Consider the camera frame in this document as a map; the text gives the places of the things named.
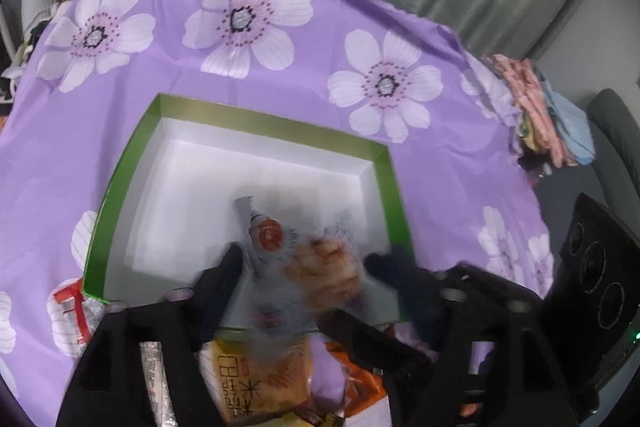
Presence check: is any yellow cracker snack packet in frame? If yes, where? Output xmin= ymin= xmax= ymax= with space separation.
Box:
xmin=198 ymin=339 xmax=312 ymax=426

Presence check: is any clear orange-label snack packet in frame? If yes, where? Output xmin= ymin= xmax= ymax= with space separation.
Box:
xmin=234 ymin=196 xmax=367 ymax=352

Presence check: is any green cardboard box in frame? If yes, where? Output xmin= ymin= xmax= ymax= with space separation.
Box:
xmin=84 ymin=94 xmax=411 ymax=306

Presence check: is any red white snack packet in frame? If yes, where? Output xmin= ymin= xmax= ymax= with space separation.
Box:
xmin=47 ymin=279 xmax=104 ymax=359

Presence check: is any orange snack packet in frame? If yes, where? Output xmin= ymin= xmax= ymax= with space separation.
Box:
xmin=323 ymin=341 xmax=392 ymax=427

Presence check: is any thin silver stick packet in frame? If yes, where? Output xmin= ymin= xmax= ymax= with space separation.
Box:
xmin=140 ymin=341 xmax=178 ymax=427

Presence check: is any pile of folded clothes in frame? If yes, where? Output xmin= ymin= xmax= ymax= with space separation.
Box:
xmin=484 ymin=54 xmax=596 ymax=176

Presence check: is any grey sofa armrest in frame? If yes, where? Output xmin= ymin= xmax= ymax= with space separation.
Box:
xmin=587 ymin=88 xmax=639 ymax=222

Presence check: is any purple floral tablecloth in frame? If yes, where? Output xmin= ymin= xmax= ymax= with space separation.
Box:
xmin=1 ymin=0 xmax=553 ymax=426

